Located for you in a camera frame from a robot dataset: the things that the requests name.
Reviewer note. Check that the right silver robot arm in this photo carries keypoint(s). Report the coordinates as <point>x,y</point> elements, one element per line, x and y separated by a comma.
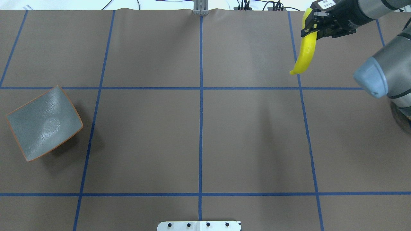
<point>386,73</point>

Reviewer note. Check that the wicker fruit basket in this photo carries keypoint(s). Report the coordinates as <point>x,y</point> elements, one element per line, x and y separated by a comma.
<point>400,119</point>

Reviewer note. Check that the white pedestal base plate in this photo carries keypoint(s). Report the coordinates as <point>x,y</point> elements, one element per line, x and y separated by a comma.
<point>200,226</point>

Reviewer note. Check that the grey square plate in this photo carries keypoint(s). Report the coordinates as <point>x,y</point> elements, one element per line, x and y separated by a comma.
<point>44,123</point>

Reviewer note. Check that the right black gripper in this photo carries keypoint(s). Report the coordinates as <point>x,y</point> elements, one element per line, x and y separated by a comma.
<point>349,13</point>

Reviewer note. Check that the aluminium frame post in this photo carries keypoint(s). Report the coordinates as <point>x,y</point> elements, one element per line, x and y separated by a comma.
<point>200,7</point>

